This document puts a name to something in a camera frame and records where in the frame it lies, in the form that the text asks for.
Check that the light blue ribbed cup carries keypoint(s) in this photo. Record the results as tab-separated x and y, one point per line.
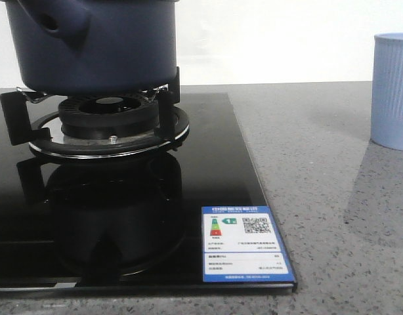
387	91

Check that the dark blue cooking pot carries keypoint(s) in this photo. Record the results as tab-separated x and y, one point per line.
93	47

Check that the blue energy label sticker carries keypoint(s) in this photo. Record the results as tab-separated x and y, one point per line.
241	244

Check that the black gas burner head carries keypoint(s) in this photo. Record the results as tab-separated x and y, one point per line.
96	117

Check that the black glass gas cooktop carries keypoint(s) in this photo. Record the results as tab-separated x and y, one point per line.
123	226

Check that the black pan support grate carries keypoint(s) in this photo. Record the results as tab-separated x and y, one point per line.
45	137

